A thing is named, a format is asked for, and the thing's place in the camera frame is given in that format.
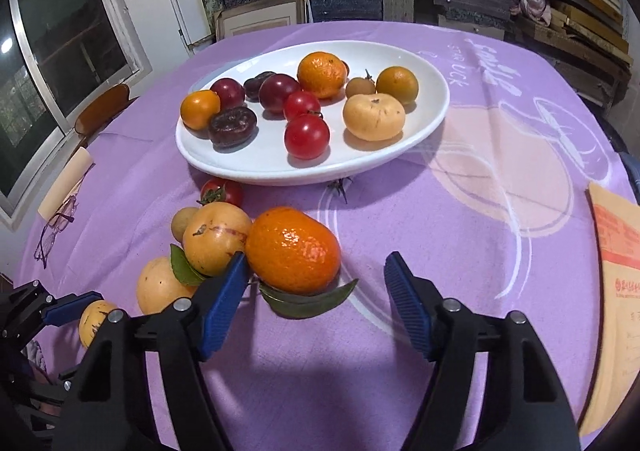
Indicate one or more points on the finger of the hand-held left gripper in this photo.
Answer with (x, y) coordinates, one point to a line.
(67, 377)
(70, 305)

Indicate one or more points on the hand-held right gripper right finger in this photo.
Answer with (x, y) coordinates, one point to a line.
(407, 311)

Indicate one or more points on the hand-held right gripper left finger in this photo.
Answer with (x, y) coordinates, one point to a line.
(220, 311)

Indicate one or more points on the large orange tangerine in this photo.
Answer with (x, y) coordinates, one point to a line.
(292, 251)
(322, 74)

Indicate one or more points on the white oval plate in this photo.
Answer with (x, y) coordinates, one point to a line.
(265, 166)

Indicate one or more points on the large red tomato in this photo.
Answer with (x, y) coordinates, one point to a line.
(306, 137)

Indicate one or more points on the big yellow round fruit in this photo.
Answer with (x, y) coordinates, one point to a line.
(373, 117)

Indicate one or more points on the small orange citrus fruit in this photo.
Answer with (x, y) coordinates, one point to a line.
(200, 108)
(397, 84)

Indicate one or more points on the small tan round fruit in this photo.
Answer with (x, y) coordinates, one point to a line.
(360, 87)
(184, 224)

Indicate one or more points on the green leaf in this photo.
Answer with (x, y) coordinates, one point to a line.
(184, 268)
(310, 303)

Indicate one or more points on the thin-framed eyeglasses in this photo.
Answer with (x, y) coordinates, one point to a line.
(52, 231)

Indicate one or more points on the red tomato with green stem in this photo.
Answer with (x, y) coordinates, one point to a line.
(225, 193)

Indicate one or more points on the cream paper roll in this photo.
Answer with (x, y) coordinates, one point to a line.
(65, 181)

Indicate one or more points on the dried tomato stem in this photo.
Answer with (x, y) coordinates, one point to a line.
(340, 187)

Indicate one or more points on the brown wooden chair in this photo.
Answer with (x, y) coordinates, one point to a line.
(102, 107)

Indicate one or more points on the tan exercise book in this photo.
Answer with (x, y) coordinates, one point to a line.
(617, 291)

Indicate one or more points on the dark red plum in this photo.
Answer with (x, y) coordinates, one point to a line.
(279, 92)

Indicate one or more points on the white framed window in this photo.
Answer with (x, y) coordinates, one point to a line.
(65, 41)

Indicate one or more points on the blue denim cloth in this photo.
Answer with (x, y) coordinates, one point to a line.
(634, 171)

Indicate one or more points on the framed picture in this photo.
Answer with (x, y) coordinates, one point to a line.
(255, 18)

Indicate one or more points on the pink cloth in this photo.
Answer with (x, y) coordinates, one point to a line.
(532, 3)

